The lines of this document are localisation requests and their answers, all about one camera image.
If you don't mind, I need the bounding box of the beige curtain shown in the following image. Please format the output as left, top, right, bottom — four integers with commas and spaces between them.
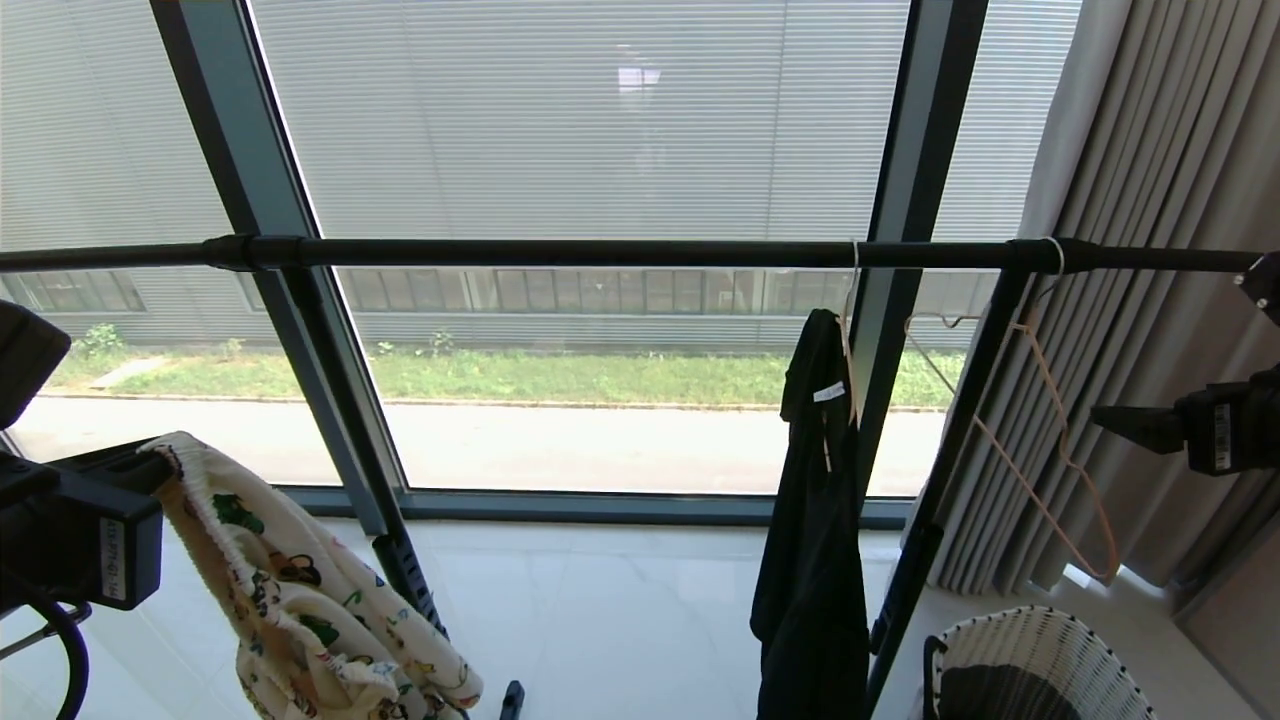
925, 0, 1280, 601

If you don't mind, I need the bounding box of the black garment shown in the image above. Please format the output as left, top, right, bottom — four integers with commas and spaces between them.
750, 308, 873, 720

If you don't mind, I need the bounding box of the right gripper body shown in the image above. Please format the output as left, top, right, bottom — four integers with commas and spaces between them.
1175, 365, 1280, 477

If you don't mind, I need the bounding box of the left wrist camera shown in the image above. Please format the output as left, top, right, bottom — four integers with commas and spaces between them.
0, 300, 73, 431

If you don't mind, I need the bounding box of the pink clothes hanger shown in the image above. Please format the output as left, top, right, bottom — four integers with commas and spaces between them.
838, 240, 863, 473
905, 290, 1121, 584

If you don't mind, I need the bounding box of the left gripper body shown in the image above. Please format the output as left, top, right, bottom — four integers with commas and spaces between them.
0, 440, 166, 613

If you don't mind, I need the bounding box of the cream printed garment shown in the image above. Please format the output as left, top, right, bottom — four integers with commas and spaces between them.
138, 432, 484, 720

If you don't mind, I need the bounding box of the black cable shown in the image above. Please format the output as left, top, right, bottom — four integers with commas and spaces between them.
0, 590, 91, 720

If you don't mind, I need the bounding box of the window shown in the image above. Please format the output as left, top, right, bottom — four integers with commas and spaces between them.
0, 0, 1086, 531

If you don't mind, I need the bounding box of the black clothes rack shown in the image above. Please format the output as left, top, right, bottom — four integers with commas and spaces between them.
0, 235, 1266, 720

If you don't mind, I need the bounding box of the white laundry basket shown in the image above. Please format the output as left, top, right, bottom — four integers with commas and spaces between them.
920, 605, 1159, 720

